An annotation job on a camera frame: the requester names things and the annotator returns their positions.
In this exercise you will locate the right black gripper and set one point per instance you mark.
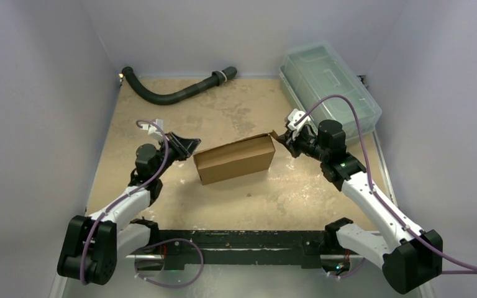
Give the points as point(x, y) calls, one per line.
point(293, 142)

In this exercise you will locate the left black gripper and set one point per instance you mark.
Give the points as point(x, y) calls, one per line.
point(183, 148)

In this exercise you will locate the brown cardboard box sheet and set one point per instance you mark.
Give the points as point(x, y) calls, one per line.
point(246, 156)

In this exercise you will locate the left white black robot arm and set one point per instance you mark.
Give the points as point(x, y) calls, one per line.
point(93, 244)

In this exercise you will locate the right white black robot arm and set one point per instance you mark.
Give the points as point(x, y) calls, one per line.
point(400, 248)

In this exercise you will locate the clear plastic storage bin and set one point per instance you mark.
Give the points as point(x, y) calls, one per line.
point(311, 72)

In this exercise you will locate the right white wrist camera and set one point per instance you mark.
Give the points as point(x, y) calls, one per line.
point(297, 119)

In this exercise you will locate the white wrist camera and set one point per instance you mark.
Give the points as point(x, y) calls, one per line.
point(154, 128)
point(297, 119)

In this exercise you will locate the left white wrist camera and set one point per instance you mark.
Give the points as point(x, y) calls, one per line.
point(154, 128)

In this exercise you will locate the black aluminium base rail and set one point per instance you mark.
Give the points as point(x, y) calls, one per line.
point(225, 247)

